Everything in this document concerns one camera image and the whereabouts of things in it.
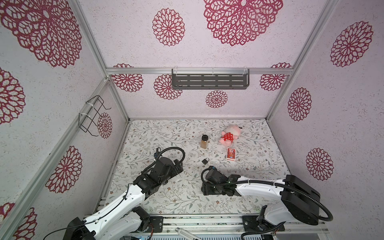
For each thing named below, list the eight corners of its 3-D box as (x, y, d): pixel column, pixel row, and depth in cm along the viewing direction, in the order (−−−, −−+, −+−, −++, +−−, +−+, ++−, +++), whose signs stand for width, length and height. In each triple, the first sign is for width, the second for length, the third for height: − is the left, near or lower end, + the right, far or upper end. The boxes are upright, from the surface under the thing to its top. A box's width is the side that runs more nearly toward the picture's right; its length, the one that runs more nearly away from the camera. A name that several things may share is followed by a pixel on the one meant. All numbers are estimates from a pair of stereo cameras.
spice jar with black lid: (200, 148, 105) (201, 139, 97) (200, 143, 108) (201, 134, 100) (207, 148, 105) (208, 139, 97) (206, 143, 108) (208, 134, 100)
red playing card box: (226, 160, 99) (227, 158, 98) (226, 149, 105) (227, 147, 103) (235, 161, 99) (236, 159, 97) (234, 150, 104) (235, 148, 103)
